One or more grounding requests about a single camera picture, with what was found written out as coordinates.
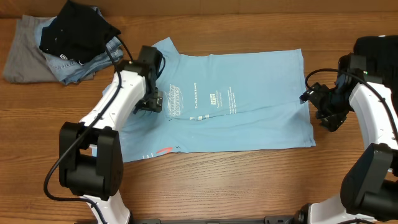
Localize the light blue printed t-shirt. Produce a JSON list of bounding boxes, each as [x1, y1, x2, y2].
[[119, 38, 315, 162]]

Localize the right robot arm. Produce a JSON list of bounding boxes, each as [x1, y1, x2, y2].
[[289, 53, 397, 223]]

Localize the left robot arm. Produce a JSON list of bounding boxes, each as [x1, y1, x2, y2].
[[58, 46, 165, 223]]

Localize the black garment at right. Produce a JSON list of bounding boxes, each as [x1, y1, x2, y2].
[[353, 35, 397, 113]]

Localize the folded blue denim jeans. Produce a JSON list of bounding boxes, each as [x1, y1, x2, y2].
[[34, 17, 124, 85]]

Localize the black folded garment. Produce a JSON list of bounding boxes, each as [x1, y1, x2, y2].
[[39, 1, 121, 63]]

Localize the grey folded garment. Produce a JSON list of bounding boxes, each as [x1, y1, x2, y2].
[[2, 15, 58, 83]]

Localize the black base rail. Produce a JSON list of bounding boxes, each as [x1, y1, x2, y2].
[[131, 215, 294, 224]]

